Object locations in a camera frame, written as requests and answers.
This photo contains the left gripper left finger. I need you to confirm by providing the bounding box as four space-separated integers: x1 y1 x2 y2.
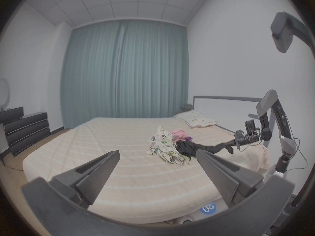
50 150 120 209

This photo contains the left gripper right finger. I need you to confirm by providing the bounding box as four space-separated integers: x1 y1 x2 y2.
196 149 265 209

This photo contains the black T-shirt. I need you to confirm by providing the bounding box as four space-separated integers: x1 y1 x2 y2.
175 140 234 160

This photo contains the bed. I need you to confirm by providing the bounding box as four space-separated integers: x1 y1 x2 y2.
23 95 273 224

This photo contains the white printed pillow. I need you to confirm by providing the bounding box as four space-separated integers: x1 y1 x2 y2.
175 109 218 128

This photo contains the pink garment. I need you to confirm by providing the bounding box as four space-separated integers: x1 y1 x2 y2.
170 129 187 142

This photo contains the white printed garment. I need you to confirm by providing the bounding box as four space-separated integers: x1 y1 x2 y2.
145 126 191 166

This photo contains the black chest of drawers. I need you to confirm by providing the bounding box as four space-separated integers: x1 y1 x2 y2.
3 112 52 157

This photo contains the blue-green curtain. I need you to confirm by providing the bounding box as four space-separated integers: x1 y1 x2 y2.
60 21 121 130
116 21 189 118

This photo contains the round white-framed mirror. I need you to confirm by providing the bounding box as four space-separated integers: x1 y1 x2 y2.
0 78 10 111

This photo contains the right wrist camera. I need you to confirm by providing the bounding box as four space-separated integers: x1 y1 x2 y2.
244 119 256 135

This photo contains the black cable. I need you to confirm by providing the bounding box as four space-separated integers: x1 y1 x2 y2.
287 139 308 170
0 154 24 171

